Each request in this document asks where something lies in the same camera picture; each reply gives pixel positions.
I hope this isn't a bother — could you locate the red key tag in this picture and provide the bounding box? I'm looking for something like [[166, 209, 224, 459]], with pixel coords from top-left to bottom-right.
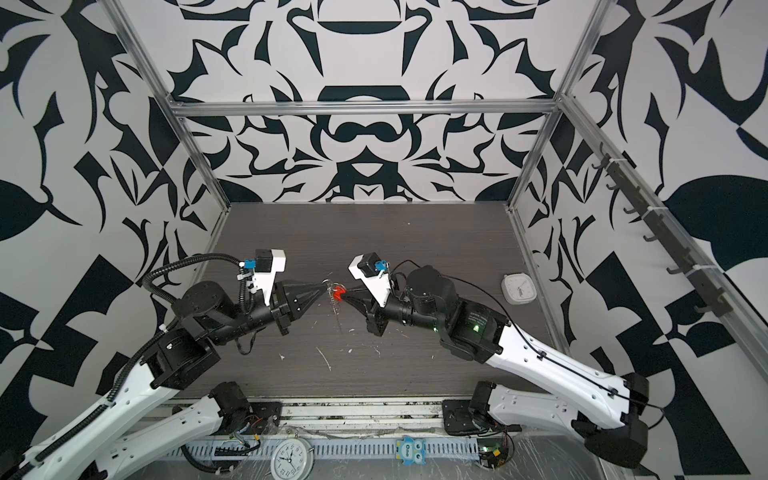
[[332, 285, 346, 301]]

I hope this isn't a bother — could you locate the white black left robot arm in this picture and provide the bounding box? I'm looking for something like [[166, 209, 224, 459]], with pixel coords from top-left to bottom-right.
[[1, 281, 326, 479]]

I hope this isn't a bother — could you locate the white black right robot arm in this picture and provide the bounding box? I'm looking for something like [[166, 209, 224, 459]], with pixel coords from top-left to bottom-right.
[[332, 266, 651, 469]]

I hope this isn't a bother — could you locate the blue owl figure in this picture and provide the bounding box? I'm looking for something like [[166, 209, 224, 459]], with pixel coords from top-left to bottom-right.
[[395, 436, 426, 466]]

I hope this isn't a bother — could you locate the white square clock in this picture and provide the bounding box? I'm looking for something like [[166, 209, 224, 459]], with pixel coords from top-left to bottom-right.
[[501, 273, 537, 305]]

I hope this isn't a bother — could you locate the round white analog clock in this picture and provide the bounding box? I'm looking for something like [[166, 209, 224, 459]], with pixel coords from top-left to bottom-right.
[[270, 438, 315, 480]]

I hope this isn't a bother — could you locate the small electronics board left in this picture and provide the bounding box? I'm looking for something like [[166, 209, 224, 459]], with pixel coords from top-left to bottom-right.
[[213, 433, 262, 459]]

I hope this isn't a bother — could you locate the small electronics board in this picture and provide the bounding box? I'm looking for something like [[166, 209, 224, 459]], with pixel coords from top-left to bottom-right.
[[477, 433, 515, 470], [213, 433, 262, 459]]

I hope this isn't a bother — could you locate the small electronics board right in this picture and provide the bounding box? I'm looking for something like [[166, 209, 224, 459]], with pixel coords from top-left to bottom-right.
[[477, 433, 515, 470]]

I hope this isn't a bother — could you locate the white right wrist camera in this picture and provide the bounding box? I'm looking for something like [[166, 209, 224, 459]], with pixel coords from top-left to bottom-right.
[[348, 252, 392, 307]]

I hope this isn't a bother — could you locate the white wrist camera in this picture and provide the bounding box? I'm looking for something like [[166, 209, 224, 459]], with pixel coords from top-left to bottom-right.
[[237, 249, 287, 306], [348, 252, 392, 307]]

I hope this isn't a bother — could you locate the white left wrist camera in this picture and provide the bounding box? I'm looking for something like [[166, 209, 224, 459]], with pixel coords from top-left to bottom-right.
[[237, 249, 287, 306]]

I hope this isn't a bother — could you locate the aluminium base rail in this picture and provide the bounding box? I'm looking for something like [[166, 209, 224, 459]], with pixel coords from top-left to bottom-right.
[[137, 395, 571, 436]]

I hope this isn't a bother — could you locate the white slotted cable duct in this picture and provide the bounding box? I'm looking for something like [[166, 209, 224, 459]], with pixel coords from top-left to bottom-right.
[[187, 437, 478, 461]]

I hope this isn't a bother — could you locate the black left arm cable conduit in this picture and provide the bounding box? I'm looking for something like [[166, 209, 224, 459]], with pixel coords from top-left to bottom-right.
[[0, 252, 247, 480]]

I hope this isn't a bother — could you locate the black wall hook rail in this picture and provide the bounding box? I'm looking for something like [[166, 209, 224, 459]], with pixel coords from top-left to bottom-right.
[[594, 143, 737, 318]]

